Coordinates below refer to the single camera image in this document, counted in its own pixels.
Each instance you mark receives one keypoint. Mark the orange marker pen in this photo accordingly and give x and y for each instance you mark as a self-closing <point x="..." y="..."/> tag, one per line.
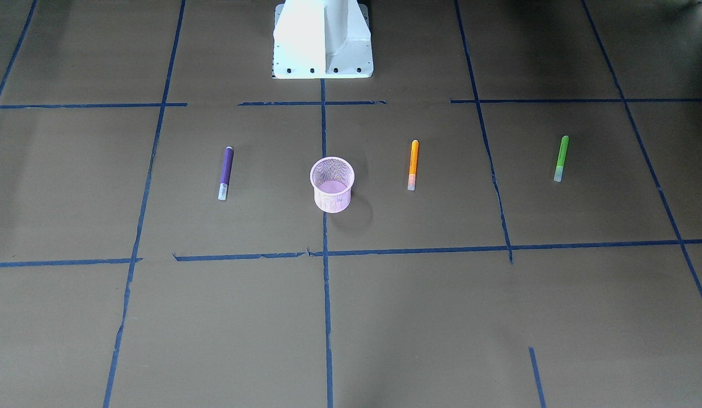
<point x="413" y="164"/>

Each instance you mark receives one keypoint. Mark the purple marker pen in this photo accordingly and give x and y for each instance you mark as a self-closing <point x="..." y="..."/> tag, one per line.
<point x="228" y="159"/>

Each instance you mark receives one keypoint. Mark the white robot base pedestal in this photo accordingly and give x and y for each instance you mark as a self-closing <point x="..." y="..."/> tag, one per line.
<point x="322" y="39"/>

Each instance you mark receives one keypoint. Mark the pink mesh pen holder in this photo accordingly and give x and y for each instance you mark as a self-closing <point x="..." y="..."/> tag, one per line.
<point x="332" y="180"/>

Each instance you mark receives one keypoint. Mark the green marker pen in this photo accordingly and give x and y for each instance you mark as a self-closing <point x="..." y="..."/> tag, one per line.
<point x="561" y="159"/>

